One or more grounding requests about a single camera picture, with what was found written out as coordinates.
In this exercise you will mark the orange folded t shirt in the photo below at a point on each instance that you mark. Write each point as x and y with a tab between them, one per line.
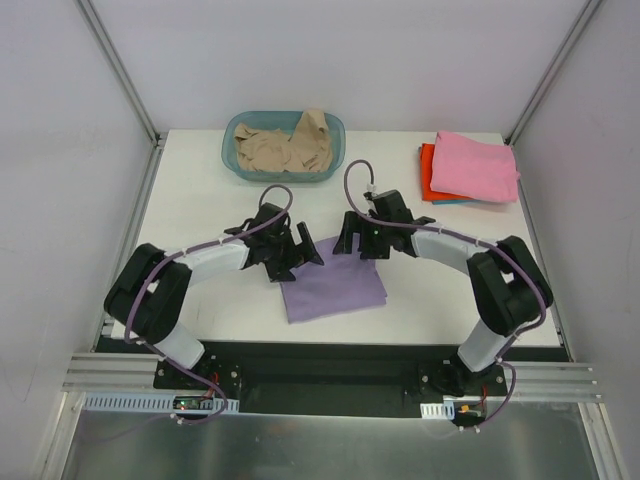
426	153

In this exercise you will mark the aluminium frame post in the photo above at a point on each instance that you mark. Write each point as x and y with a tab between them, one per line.
576	31
95	24

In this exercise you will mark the grey cable duct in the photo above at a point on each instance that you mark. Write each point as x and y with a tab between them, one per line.
438	411
158	403

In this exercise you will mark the right aluminium frame post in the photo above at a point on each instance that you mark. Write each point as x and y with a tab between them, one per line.
576	31

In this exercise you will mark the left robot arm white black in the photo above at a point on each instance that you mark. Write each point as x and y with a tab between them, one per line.
148	295

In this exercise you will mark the front aluminium rail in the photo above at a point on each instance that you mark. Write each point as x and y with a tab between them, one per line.
553	382

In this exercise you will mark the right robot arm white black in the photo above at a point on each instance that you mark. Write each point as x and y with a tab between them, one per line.
509	289

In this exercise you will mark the teal plastic basket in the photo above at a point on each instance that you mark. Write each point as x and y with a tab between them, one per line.
286	121

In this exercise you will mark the right grey cable duct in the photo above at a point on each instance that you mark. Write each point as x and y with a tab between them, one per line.
438	411

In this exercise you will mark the blue folded t shirt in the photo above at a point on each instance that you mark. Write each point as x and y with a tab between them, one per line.
460	204

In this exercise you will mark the pink folded t shirt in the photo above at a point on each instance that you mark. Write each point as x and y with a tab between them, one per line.
473	169

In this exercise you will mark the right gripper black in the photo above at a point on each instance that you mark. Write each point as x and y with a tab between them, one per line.
360	238

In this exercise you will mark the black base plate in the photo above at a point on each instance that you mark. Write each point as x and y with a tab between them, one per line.
378	381

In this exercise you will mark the left aluminium frame post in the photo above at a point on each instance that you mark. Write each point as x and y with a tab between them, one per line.
95	24

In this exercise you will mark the purple t shirt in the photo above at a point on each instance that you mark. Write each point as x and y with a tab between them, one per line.
344	283

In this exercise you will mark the beige t shirt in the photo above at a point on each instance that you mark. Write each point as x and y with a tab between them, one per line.
307	150

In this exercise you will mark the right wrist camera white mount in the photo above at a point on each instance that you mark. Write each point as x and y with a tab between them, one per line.
371	192

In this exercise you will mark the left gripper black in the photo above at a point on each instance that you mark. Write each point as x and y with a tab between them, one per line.
291	251

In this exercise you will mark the left grey cable duct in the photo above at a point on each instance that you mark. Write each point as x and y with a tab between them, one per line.
158	403

